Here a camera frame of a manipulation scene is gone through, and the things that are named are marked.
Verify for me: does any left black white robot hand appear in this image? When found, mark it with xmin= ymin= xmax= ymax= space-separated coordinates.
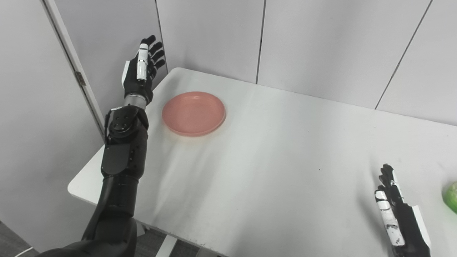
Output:
xmin=121 ymin=35 xmax=166 ymax=106

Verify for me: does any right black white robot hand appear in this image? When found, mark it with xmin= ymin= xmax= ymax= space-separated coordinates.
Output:
xmin=374 ymin=163 xmax=432 ymax=257

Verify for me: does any pink round plate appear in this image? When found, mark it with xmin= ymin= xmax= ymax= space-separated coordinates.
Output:
xmin=161 ymin=91 xmax=226 ymax=137

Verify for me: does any white table leg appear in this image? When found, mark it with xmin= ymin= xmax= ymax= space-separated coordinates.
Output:
xmin=155 ymin=236 xmax=179 ymax=257

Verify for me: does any green white cabbage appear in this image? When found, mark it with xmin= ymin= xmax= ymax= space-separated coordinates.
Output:
xmin=442 ymin=181 xmax=457 ymax=215

